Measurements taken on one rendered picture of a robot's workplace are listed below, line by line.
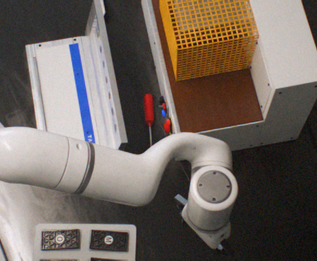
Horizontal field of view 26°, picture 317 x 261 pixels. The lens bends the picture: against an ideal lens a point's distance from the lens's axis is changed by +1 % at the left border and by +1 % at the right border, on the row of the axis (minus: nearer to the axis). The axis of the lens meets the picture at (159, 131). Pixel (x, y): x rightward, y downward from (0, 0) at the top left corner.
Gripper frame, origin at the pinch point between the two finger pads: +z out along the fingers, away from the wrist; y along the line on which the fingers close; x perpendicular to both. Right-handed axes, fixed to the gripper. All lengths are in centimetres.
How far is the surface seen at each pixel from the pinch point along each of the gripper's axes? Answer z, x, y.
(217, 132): 18.1, -25.9, 19.3
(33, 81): 34, -3, 71
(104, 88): 26, -15, 52
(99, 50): 23, -21, 61
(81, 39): 33, -22, 72
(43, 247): 35, 25, 31
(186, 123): 15.7, -21.1, 25.9
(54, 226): 35, 19, 34
